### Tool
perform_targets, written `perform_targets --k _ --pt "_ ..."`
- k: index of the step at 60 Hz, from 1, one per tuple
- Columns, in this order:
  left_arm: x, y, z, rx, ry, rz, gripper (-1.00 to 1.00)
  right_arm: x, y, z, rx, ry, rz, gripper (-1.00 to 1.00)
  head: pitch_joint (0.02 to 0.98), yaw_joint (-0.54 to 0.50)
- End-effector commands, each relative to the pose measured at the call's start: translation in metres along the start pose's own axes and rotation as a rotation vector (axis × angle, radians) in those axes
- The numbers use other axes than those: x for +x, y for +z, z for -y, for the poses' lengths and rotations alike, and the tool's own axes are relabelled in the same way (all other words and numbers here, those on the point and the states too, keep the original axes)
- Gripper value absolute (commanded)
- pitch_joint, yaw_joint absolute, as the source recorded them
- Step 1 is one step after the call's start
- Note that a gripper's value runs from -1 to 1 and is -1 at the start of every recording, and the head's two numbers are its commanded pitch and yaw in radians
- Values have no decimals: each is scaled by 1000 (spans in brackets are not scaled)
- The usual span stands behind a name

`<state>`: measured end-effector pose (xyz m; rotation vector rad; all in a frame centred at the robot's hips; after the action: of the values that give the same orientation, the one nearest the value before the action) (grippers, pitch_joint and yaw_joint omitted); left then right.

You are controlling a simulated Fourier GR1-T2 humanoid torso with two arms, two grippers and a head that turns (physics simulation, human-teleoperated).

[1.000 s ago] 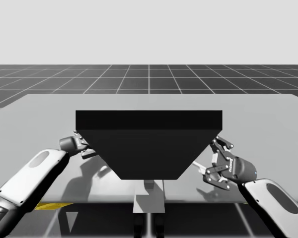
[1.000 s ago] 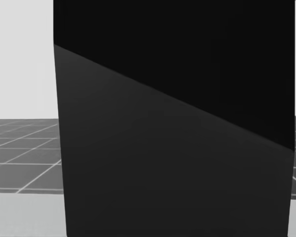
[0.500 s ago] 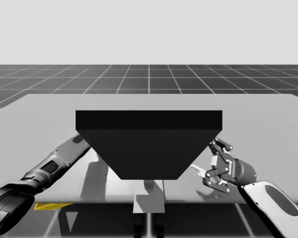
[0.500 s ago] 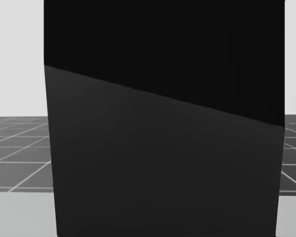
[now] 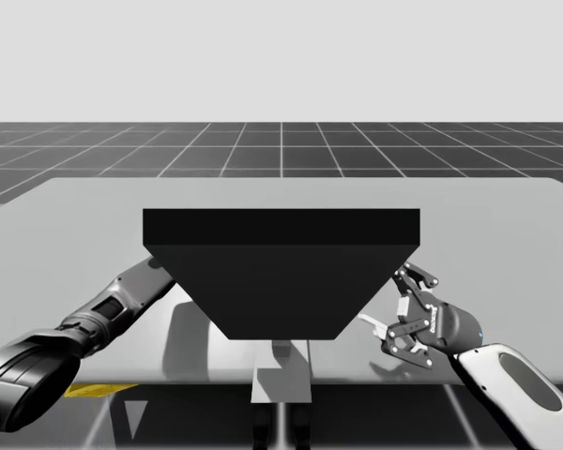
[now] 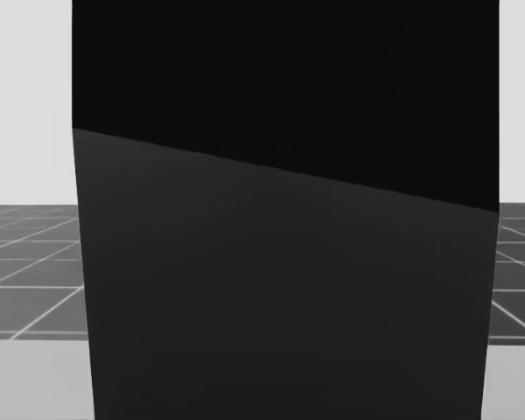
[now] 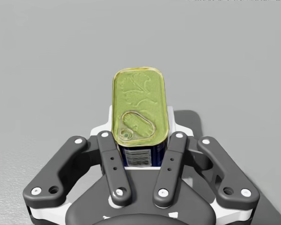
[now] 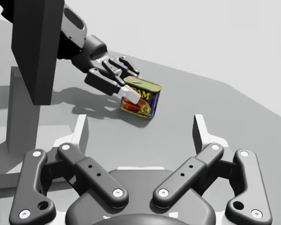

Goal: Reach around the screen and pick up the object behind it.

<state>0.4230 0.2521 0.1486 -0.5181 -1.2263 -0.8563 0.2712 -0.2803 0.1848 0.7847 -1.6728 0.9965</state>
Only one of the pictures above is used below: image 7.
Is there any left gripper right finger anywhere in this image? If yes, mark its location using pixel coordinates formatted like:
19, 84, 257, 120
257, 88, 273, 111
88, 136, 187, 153
152, 105, 260, 210

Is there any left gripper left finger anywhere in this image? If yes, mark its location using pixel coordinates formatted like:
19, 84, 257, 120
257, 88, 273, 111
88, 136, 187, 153
22, 105, 133, 208

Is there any green and blue rectangular can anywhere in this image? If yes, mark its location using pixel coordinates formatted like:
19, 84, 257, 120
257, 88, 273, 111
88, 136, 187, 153
111, 66, 170, 167

